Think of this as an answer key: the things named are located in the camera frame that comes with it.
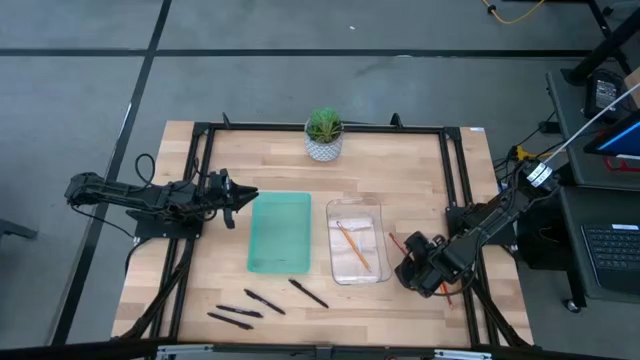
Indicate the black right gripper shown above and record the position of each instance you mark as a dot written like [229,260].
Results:
[425,270]

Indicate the black power plug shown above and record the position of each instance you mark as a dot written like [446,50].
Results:
[549,127]

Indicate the red pencil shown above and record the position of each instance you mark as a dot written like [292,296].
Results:
[398,244]

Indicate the black pen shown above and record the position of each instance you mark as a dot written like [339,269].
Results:
[230,320]
[239,311]
[308,293]
[264,301]

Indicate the teal plastic tray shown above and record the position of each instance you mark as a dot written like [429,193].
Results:
[280,232]

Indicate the silver metal bracket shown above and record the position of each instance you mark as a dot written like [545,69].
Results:
[462,355]
[185,351]

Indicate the black equipment stand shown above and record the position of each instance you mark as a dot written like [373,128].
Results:
[600,52]

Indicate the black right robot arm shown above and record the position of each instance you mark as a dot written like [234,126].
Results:
[500,215]

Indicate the grey chair leg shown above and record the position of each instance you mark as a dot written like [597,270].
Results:
[15,230]

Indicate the dark side cart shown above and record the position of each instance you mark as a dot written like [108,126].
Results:
[565,115]

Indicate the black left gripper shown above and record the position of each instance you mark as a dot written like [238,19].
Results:
[217,195]

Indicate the black power supply with label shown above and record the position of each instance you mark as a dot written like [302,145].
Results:
[605,92]

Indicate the tablet with blue screen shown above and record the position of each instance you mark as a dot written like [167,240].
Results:
[622,140]

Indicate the black frame clamp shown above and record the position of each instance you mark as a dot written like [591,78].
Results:
[226,120]
[396,120]

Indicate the black aluminium table frame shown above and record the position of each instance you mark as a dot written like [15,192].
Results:
[250,127]

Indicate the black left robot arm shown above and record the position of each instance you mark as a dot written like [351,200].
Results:
[125,192]

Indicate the black laptop keyboard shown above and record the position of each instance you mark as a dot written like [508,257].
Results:
[615,255]

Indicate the clear plastic container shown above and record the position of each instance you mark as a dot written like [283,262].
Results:
[362,207]

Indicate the succulent in patterned white pot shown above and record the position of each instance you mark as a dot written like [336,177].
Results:
[324,147]

